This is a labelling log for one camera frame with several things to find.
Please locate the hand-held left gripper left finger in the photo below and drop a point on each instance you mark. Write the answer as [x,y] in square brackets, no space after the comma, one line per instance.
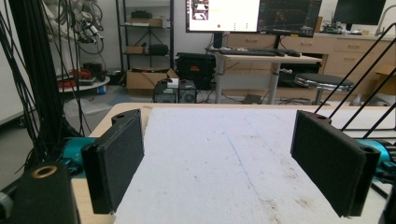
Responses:
[120,161]

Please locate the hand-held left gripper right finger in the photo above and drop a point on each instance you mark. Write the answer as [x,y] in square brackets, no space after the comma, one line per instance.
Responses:
[330,161]

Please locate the black round stool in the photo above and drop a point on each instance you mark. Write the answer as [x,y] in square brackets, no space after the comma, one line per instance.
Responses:
[323,81]

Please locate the white round platform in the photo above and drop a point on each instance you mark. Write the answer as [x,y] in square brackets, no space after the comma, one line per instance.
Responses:
[90,84]

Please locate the black computer tower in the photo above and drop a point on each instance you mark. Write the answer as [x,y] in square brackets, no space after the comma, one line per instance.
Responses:
[187,91]
[165,91]

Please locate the open cardboard box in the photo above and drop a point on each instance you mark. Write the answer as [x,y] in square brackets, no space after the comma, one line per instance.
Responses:
[143,80]

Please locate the small cardboard box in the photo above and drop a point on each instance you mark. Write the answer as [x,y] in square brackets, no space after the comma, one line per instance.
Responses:
[387,79]

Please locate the wooden cabinet counter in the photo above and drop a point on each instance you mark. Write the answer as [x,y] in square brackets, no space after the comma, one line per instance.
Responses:
[348,49]

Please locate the black computer mouse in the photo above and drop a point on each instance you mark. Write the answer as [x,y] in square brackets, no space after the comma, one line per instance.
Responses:
[293,53]

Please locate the black hard case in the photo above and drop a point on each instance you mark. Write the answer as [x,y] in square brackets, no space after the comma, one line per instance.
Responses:
[196,70]

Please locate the wooden standing desk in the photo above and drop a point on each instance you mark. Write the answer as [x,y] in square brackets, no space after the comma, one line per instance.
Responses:
[264,60]

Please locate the black metal shelf rack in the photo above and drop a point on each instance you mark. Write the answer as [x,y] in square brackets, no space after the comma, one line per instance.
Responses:
[148,37]

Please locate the black keyboard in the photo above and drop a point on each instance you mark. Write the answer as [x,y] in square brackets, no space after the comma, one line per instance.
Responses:
[249,52]

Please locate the monitor with dark screen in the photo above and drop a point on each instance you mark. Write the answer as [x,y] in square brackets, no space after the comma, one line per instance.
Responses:
[289,17]

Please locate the metal faucet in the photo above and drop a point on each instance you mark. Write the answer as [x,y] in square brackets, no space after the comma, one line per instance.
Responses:
[384,18]

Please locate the black switched-off monitor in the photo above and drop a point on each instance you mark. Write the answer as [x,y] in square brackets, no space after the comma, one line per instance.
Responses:
[358,11]

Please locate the monitor with white screen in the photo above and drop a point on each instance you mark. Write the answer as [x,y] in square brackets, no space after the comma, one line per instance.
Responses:
[230,15]

